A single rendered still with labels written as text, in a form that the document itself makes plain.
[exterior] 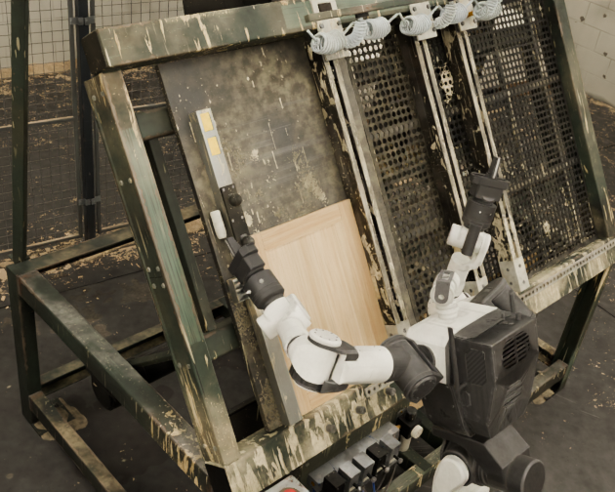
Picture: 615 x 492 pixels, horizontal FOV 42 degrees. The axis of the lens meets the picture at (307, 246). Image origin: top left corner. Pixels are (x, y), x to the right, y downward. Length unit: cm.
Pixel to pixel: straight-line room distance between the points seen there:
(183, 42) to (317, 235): 72
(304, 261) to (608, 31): 586
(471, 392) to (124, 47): 124
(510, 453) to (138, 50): 144
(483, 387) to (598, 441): 203
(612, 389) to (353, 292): 211
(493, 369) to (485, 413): 14
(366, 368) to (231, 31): 102
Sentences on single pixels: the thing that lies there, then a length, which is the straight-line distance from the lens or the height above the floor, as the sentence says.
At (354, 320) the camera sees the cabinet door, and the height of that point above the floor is 105.
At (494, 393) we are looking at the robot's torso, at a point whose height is 129.
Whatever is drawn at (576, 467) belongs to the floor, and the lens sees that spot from 389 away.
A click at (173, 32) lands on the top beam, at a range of 220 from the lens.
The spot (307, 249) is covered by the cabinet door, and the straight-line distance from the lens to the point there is 245.
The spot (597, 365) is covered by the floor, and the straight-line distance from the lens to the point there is 449.
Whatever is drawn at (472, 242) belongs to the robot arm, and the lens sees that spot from 237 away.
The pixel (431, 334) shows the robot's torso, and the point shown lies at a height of 135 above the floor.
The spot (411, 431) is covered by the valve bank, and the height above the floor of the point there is 73.
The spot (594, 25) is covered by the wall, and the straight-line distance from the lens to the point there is 804.
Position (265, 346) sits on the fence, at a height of 111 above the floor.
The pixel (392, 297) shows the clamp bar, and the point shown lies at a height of 110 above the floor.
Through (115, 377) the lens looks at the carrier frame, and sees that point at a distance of 269.
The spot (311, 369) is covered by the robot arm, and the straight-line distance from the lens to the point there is 182.
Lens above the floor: 263
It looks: 33 degrees down
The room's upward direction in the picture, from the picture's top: 8 degrees clockwise
